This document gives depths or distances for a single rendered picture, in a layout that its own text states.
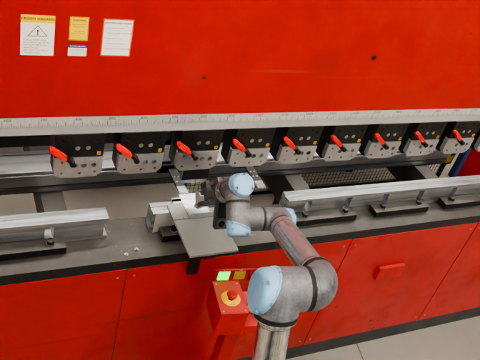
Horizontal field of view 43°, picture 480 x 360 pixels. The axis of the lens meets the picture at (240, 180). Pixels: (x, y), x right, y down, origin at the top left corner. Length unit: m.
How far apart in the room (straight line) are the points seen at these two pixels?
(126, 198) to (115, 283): 1.57
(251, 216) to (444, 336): 2.05
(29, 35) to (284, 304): 0.95
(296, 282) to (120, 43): 0.81
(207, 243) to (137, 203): 1.67
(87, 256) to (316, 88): 0.97
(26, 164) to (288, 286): 1.20
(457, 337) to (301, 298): 2.28
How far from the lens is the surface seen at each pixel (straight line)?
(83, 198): 3.72
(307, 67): 2.05
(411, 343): 3.53
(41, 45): 1.72
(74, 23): 1.71
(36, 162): 2.35
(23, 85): 1.78
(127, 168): 2.01
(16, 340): 2.36
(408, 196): 2.83
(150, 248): 2.21
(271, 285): 1.48
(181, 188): 2.28
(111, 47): 1.76
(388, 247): 2.80
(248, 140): 2.11
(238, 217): 1.84
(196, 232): 2.12
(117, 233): 2.25
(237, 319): 2.24
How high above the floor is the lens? 2.42
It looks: 36 degrees down
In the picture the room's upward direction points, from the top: 16 degrees clockwise
